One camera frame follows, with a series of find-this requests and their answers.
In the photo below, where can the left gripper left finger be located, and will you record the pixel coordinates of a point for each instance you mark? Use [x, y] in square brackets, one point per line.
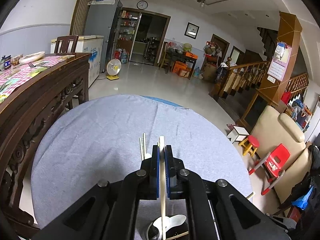
[144, 183]

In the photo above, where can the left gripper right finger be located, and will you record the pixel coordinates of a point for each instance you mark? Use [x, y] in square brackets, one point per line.
[181, 182]

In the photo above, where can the white plastic spoon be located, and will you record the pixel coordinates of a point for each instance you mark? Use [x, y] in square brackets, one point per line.
[163, 224]

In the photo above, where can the dark grey utensil holder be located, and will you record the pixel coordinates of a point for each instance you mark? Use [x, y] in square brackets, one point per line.
[176, 228]

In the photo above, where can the light blue table cloth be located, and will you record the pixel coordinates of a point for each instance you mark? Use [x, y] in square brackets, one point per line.
[99, 139]

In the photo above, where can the small white stool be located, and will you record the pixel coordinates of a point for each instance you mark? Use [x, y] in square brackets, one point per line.
[237, 134]

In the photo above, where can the red and yellow stool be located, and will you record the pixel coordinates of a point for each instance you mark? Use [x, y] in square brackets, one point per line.
[250, 145]

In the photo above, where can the red plastic child chair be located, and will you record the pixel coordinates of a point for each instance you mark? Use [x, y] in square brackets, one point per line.
[274, 162]

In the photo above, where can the wooden stair railing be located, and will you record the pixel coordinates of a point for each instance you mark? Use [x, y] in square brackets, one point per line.
[231, 80]

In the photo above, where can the small electric fan heater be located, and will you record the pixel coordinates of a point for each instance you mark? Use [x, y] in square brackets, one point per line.
[113, 68]

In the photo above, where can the dark side table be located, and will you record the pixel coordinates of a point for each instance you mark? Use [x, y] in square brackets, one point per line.
[173, 56]

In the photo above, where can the orange box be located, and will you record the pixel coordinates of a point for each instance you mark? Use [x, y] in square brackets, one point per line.
[190, 55]

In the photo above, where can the dark carved wooden table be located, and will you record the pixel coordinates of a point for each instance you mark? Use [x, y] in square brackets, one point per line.
[26, 115]

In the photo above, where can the dark wooden chair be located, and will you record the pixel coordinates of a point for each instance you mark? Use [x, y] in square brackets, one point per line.
[65, 43]

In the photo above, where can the grey refrigerator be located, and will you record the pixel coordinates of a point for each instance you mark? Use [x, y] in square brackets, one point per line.
[103, 20]

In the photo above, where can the wall calendar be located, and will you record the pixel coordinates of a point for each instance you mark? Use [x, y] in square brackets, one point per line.
[280, 61]

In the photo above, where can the framed wall picture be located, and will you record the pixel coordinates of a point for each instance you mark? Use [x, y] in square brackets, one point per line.
[191, 30]

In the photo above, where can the round wall clock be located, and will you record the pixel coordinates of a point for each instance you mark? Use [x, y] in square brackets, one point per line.
[142, 5]

